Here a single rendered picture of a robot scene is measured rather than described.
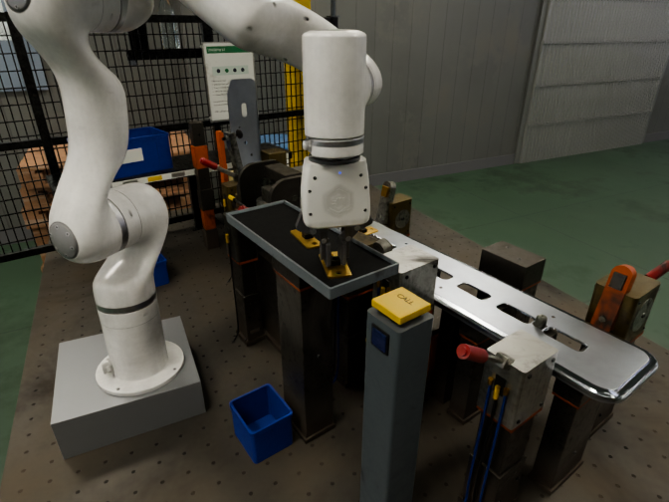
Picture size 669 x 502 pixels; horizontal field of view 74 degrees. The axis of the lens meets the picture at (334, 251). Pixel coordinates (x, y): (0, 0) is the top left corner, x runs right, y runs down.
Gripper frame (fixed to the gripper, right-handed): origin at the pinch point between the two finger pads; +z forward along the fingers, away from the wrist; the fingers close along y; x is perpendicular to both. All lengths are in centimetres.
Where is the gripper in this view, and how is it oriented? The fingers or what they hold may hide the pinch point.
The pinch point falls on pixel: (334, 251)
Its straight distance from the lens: 71.4
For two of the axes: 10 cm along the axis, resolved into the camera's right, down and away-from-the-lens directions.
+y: 9.8, -1.0, 1.9
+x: -2.1, -4.3, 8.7
